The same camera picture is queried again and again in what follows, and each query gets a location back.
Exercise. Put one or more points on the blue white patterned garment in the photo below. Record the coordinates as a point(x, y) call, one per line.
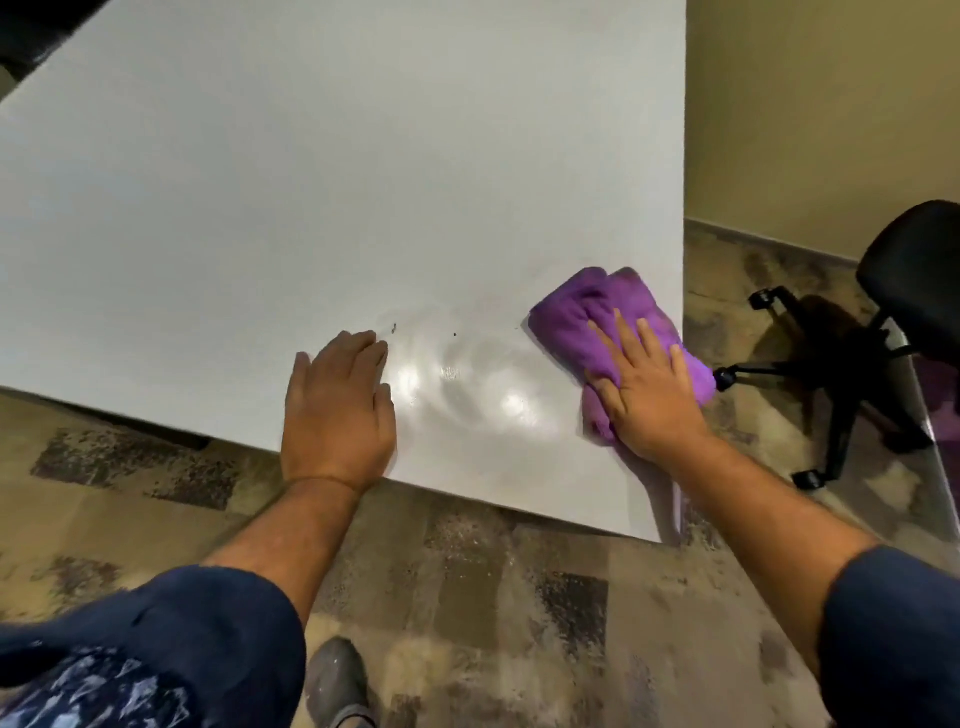
point(90, 694)

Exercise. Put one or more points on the person's right forearm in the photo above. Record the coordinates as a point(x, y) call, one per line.
point(765, 517)

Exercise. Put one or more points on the person's left thumb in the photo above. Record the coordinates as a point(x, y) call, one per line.
point(385, 420)

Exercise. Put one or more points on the person's right little finger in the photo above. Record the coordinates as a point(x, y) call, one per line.
point(679, 364)

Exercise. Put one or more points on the person's left forearm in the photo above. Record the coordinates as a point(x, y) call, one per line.
point(289, 540)

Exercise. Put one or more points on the dark blue shirt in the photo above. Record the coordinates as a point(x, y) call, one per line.
point(202, 622)

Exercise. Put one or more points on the grey shoe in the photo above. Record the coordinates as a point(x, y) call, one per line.
point(337, 682)

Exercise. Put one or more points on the person's left little finger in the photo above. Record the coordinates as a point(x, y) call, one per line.
point(298, 379)

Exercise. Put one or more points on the black object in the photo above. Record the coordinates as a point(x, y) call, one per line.
point(37, 26)

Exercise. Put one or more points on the person's right middle finger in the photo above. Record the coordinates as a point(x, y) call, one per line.
point(628, 337)

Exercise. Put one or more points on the black office chair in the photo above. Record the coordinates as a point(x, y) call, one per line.
point(911, 277)

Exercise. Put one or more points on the person's right thumb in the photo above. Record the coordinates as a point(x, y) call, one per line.
point(604, 394)

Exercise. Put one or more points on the person's left middle finger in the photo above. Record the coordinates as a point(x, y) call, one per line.
point(355, 349)

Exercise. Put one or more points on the person's right hand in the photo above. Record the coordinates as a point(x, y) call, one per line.
point(654, 409)

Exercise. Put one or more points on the person's left hand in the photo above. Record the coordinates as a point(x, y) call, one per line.
point(337, 427)

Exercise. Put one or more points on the purple cleaning cloth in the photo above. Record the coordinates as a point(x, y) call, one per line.
point(577, 315)

